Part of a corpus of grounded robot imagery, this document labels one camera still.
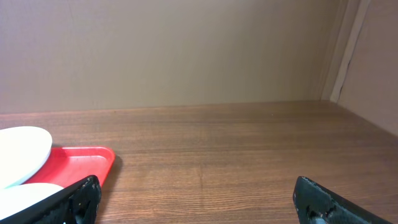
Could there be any pale green plate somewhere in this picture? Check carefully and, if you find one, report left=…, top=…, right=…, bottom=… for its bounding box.
left=1, top=126, right=52, bottom=189
left=0, top=183, right=63, bottom=220

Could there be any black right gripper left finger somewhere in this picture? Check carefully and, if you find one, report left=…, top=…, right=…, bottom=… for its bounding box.
left=1, top=175, right=101, bottom=224

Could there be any pale green plate top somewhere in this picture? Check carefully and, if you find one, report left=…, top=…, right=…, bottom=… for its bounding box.
left=1, top=126, right=52, bottom=189

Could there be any pale green plate right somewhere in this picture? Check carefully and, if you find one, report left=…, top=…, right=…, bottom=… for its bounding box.
left=0, top=183, right=63, bottom=220

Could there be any red plastic tray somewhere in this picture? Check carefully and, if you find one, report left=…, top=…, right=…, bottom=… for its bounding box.
left=26, top=146, right=116, bottom=187

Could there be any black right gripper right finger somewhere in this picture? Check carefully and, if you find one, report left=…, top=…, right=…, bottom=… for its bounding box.
left=293, top=176, right=391, bottom=224

